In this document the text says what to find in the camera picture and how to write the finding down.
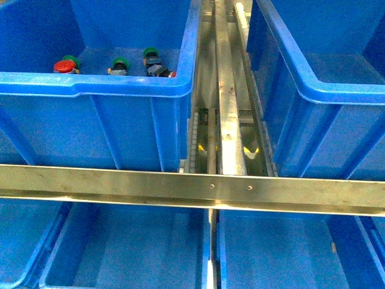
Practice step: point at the blue middle plastic bin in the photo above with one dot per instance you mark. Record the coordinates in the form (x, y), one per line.
(319, 71)

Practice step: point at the green push button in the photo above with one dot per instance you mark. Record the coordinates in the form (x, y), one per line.
(154, 66)
(120, 67)
(74, 59)

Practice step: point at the metal divider rail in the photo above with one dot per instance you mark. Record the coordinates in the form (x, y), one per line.
(231, 148)

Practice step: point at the blue left plastic bin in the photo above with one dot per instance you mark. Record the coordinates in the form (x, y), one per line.
(93, 119)

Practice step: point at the green push button middle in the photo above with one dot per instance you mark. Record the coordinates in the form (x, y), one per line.
(120, 67)

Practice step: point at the white roller conveyor track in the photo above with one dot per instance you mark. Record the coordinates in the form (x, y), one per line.
(263, 159)

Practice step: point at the blue lower middle bin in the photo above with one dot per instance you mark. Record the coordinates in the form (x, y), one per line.
(297, 250)

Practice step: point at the green push button right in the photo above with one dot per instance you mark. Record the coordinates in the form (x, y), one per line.
(154, 66)

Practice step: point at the green push button left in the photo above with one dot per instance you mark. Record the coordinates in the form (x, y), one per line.
(74, 59)

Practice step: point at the blue lower left bin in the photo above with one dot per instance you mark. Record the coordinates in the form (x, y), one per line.
(128, 246)

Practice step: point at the red mushroom push button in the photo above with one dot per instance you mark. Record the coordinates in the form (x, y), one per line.
(66, 67)

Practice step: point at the metal front shelf rail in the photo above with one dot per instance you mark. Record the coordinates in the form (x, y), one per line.
(259, 193)

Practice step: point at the blue plastic bin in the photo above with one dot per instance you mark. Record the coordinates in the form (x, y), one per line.
(93, 119)
(319, 71)

